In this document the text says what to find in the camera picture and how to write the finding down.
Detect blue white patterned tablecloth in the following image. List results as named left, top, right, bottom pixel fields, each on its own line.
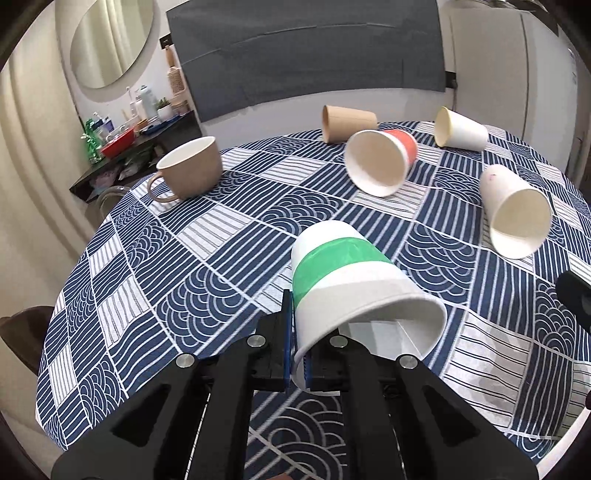
left=35, top=121, right=590, bottom=461

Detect white spray bottle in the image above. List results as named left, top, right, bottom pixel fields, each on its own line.
left=138, top=85, right=158, bottom=120

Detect white paper cup yellow rim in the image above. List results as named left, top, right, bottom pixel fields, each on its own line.
left=434, top=107, right=489, bottom=152

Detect beige ceramic mug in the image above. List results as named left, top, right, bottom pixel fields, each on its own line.
left=147, top=136, right=223, bottom=203

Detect beige curtain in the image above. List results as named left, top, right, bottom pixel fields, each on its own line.
left=0, top=18, right=100, bottom=319

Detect dark grey wall cloth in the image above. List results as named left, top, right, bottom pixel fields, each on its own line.
left=166, top=1, right=447, bottom=121

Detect wooden hair brush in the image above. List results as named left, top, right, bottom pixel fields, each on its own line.
left=165, top=45, right=186, bottom=96

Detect green plastic bottle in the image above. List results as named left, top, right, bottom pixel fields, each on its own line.
left=81, top=119, right=103, bottom=165

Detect red bowl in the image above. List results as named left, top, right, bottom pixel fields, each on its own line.
left=101, top=130, right=135, bottom=159

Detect white paper cup pink marks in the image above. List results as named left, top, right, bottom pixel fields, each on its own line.
left=480, top=164, right=552, bottom=259

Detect oval wall mirror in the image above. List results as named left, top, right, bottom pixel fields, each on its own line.
left=70, top=0, right=154, bottom=89

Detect white paper cup orange band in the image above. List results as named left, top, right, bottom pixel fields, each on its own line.
left=344, top=129, right=418, bottom=198

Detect dark brown chair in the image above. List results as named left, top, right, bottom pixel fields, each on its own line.
left=0, top=306, right=53, bottom=375

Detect brown kraft paper cup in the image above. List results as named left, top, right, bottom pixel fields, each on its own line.
left=322, top=105, right=378, bottom=144

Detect small potted plant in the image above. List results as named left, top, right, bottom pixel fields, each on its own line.
left=157, top=97, right=174, bottom=122

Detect person's left hand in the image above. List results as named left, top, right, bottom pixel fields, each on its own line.
left=269, top=473, right=293, bottom=480

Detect white refrigerator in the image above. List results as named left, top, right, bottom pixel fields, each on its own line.
left=448, top=7, right=578, bottom=172

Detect black wall shelf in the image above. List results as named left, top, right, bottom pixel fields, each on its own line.
left=69, top=111, right=202, bottom=204

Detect white paper cup green band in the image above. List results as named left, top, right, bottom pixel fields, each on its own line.
left=291, top=220, right=447, bottom=392

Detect transparent acrylic chair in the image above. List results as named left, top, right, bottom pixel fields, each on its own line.
left=97, top=185, right=130, bottom=219

